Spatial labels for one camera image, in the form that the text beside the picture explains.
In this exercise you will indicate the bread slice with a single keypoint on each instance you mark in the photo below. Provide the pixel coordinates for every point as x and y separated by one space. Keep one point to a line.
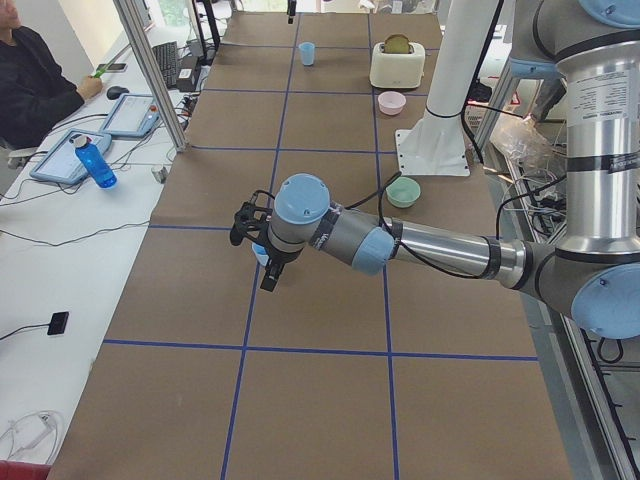
397 44

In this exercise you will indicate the green bowl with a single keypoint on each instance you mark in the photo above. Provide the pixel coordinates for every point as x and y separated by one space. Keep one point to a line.
403 192

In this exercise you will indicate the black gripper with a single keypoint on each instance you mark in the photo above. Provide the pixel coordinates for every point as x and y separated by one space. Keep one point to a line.
278 261

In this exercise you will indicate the cream toaster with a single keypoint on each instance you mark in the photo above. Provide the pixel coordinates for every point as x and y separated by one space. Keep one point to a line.
397 71

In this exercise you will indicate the blue water bottle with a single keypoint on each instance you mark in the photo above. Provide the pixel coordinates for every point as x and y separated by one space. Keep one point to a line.
93 161

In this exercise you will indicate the black computer mouse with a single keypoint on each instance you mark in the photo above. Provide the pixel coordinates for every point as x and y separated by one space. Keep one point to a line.
115 92

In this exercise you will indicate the white camera pillar base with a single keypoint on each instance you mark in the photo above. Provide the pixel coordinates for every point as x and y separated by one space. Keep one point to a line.
435 146

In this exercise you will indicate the small black box device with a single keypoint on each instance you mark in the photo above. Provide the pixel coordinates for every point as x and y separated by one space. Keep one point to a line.
58 323

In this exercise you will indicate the clear plastic bag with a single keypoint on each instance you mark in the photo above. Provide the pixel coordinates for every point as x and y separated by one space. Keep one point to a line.
519 142

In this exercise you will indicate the seated person in black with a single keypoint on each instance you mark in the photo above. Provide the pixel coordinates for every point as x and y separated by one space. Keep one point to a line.
35 95

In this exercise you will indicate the light blue cup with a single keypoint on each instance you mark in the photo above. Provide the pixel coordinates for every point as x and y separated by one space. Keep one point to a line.
307 53
261 254

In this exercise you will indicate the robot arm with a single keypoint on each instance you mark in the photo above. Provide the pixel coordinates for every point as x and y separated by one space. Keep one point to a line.
592 274
291 11

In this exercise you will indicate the aluminium frame post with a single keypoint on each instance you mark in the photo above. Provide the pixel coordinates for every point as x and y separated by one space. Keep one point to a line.
131 21

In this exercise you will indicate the far teach pendant tablet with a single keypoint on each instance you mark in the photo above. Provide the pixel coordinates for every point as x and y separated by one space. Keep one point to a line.
133 116

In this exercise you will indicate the smartphone on desk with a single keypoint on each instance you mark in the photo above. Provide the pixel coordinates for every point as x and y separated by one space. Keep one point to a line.
116 67

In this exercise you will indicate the pink bowl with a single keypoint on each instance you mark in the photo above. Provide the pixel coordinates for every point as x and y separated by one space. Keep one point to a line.
391 103

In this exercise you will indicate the teach pendant tablet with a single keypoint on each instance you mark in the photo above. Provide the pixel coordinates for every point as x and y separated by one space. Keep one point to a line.
133 116
61 165

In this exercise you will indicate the near teach pendant tablet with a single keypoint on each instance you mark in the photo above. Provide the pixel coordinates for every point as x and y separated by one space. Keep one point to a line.
61 165

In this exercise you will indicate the black keyboard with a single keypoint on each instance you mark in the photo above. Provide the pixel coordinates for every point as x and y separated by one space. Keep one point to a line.
166 56

